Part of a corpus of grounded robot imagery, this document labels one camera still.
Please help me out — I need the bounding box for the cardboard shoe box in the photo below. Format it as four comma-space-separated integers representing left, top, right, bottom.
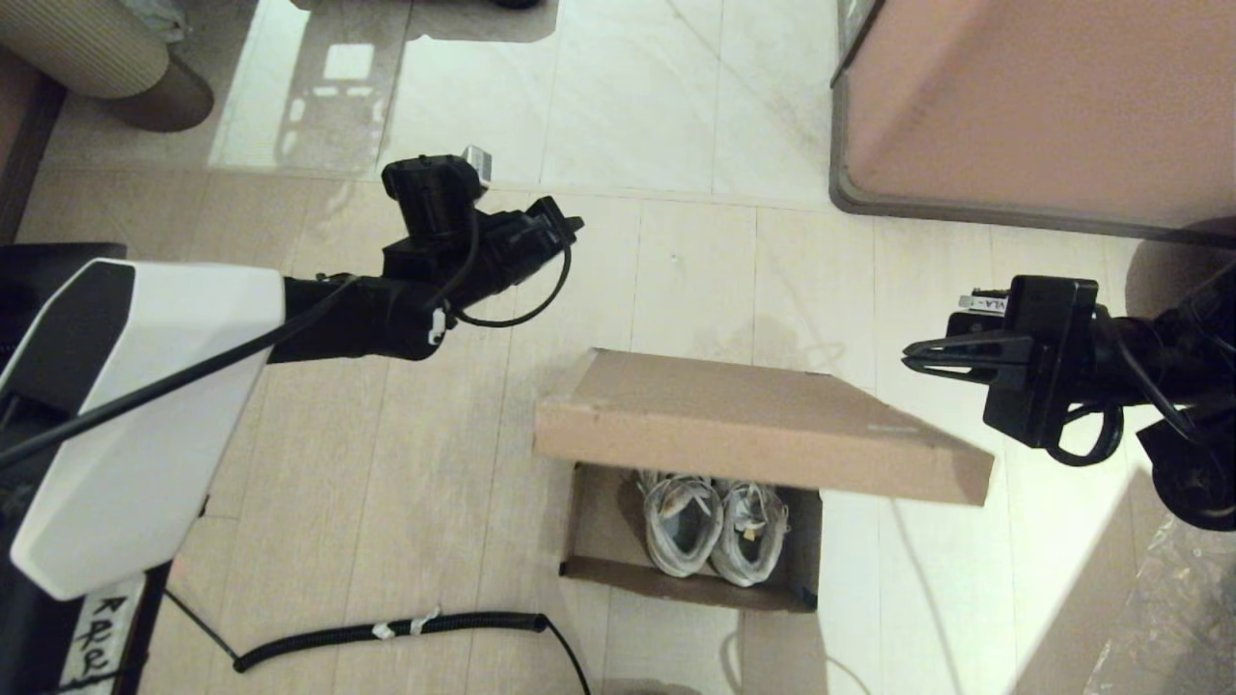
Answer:
533, 347, 996, 614

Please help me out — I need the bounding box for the white lace-up sneaker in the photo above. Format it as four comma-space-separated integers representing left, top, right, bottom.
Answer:
640, 471, 724, 579
713, 478, 792, 588

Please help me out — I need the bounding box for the clear crinkled plastic sheet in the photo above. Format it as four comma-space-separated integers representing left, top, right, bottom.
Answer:
1081, 512, 1236, 695

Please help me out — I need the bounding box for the long black corrugated conduit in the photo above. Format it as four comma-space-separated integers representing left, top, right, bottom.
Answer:
234, 612, 592, 695

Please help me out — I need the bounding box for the grey crumpled bag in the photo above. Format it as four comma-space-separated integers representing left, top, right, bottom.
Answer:
121, 0, 192, 47

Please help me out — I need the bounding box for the beige ribbed cylinder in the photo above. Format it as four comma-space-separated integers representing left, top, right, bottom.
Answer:
0, 0, 215, 133

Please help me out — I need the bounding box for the dark brown wooden furniture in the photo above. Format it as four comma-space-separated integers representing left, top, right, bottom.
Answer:
0, 48, 69, 242

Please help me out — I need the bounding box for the pink cabinet with grey frame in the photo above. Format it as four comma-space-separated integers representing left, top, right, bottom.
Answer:
830, 0, 1236, 242

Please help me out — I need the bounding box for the thin black wire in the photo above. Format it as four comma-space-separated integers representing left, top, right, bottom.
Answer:
164, 589, 242, 667

